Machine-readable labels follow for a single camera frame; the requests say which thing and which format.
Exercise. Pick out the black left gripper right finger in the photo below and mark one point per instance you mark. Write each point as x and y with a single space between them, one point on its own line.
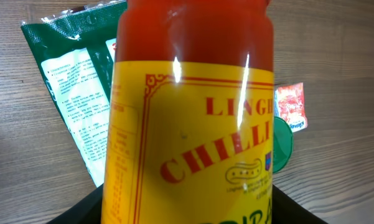
287 211

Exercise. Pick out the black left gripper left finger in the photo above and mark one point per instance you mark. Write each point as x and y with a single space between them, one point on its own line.
86 211

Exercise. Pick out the red sachet packet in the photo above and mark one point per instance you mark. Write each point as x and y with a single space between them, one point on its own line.
289 104

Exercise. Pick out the chilli sauce bottle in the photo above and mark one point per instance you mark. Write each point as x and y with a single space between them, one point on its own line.
190 137

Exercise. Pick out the green 3M glove packet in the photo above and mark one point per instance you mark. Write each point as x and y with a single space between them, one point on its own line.
75 53

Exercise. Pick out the green lid jar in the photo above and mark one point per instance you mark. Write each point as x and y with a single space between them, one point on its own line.
283 144

